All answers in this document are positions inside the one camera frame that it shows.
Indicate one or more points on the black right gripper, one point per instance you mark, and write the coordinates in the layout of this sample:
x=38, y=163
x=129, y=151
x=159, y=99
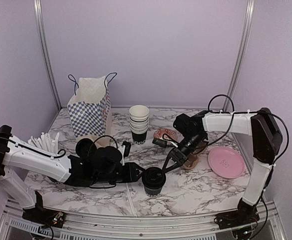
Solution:
x=178, y=161

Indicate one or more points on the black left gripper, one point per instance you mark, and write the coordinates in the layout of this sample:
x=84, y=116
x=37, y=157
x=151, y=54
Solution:
x=133, y=173

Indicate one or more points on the brown cardboard cup carrier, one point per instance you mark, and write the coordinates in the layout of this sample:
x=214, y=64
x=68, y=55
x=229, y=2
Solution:
x=193, y=158

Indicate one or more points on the black plastic cup lid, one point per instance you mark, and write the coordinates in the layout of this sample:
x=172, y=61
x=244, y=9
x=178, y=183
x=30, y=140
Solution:
x=153, y=178

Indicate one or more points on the checkered paper takeout bag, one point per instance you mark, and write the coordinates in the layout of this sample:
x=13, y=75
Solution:
x=89, y=108

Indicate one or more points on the black paper coffee cup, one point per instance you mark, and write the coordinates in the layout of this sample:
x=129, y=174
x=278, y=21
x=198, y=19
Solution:
x=153, y=191

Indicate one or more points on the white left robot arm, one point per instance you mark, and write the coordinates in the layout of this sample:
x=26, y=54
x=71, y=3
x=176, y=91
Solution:
x=15, y=153

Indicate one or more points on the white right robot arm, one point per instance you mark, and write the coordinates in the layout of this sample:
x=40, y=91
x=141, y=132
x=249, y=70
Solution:
x=259, y=127

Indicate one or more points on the red patterned ceramic bowl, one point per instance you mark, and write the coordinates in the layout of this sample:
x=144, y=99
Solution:
x=158, y=134

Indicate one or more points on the pink round plate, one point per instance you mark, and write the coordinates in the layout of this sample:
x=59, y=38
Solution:
x=226, y=162

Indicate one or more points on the stack of black lids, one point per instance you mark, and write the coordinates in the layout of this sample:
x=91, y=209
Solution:
x=85, y=149

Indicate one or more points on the stack of paper cups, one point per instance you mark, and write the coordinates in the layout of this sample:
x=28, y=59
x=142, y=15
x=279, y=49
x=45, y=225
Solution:
x=139, y=123

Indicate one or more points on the bundle of white straws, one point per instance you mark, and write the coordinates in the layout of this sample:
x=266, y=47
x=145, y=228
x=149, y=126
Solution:
x=46, y=142

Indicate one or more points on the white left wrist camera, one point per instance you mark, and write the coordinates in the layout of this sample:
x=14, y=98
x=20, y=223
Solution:
x=122, y=150

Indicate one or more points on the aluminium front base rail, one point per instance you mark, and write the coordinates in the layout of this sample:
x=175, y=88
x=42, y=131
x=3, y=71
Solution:
x=84, y=226

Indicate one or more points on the right aluminium frame post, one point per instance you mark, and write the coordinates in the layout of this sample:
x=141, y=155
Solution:
x=242, y=46

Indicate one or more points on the aluminium frame post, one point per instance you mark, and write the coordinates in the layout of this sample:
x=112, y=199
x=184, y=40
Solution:
x=242, y=46
x=45, y=53

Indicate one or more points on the left aluminium frame post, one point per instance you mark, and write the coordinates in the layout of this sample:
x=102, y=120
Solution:
x=45, y=53

